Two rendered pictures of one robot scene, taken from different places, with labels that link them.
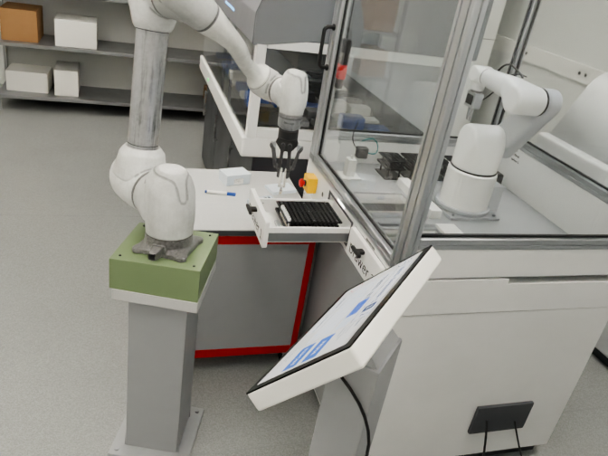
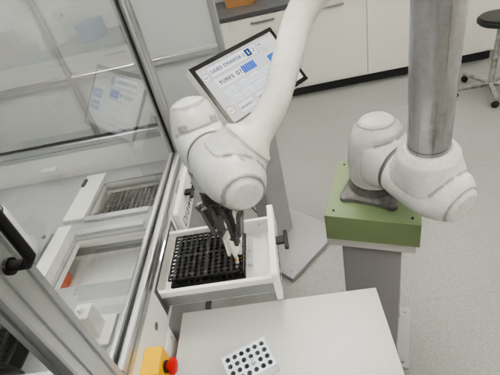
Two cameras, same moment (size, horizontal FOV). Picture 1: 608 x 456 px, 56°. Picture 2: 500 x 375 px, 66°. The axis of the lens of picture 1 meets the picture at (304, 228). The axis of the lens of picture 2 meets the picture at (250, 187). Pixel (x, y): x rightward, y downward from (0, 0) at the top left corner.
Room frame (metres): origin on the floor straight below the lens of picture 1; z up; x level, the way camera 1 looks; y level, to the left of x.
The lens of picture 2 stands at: (2.65, 0.54, 1.71)
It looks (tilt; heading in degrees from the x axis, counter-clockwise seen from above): 37 degrees down; 209
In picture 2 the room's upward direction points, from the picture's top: 14 degrees counter-clockwise
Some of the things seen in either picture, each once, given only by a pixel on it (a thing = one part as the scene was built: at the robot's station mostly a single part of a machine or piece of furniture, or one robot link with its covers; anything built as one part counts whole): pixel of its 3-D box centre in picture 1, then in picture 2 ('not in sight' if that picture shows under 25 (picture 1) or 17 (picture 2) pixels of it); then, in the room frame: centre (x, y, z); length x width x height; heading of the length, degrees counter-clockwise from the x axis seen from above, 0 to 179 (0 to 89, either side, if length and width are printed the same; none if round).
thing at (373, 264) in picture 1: (364, 259); (184, 199); (1.75, -0.23, 0.87); 0.29 x 0.02 x 0.11; 20
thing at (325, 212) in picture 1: (307, 218); (210, 259); (2.00, -0.01, 0.87); 0.22 x 0.18 x 0.06; 110
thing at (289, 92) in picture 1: (291, 90); (199, 135); (2.06, 0.13, 1.34); 0.13 x 0.11 x 0.16; 46
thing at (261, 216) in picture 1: (258, 216); (274, 248); (1.93, 0.18, 0.87); 0.29 x 0.02 x 0.11; 20
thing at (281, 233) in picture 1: (309, 219); (207, 260); (2.01, -0.02, 0.86); 0.40 x 0.26 x 0.06; 110
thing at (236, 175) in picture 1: (234, 175); not in sight; (2.48, 0.37, 0.79); 0.13 x 0.09 x 0.05; 128
